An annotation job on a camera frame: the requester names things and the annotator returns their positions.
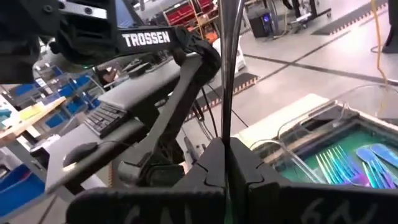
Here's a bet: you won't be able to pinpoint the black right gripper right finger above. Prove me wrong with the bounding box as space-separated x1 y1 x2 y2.
231 137 398 224

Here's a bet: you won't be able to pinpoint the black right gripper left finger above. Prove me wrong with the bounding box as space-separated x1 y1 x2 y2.
66 137 227 224

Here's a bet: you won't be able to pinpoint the iridescent spoons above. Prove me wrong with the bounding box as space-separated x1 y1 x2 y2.
356 147 398 187

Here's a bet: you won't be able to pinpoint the dark metal fork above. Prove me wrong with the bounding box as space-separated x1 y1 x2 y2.
218 0 246 147

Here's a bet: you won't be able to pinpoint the clear plastic bin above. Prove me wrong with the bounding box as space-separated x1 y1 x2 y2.
276 83 398 189
248 138 327 185

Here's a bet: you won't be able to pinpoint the green felt table mat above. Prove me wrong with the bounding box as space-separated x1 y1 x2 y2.
281 129 398 189

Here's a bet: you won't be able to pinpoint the black keyboard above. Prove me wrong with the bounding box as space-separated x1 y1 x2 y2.
83 103 129 140

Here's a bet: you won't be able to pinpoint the black computer mouse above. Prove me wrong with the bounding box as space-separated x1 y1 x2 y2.
63 142 100 168

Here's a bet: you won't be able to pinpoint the grey monitor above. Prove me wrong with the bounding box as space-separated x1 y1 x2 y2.
98 54 203 114

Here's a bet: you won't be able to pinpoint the grey desk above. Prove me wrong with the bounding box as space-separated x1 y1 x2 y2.
45 119 150 194

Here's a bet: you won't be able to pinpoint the blue storage bin rack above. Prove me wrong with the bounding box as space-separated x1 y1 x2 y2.
0 63 105 128

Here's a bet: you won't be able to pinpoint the white box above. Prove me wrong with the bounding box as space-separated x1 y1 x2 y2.
213 37 246 74

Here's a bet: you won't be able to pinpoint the blue plastic crate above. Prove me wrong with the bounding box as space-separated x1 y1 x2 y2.
0 163 46 217

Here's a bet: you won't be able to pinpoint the wooden workbench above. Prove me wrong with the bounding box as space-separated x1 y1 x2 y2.
0 96 68 147

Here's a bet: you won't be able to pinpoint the black computer tower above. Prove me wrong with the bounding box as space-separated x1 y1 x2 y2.
248 7 275 39

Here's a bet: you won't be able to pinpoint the black hazard-striped floor mat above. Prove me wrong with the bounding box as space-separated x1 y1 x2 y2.
312 1 389 37

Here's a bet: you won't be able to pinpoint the red storage bin shelf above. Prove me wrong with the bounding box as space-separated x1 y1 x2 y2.
163 0 218 41

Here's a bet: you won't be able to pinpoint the black stand base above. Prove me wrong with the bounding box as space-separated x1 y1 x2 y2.
281 0 332 24

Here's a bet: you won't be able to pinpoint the black pole base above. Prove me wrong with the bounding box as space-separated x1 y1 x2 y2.
382 0 398 54

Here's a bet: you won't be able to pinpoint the yellow hanging cable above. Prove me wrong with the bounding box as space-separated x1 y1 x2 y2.
371 0 389 85

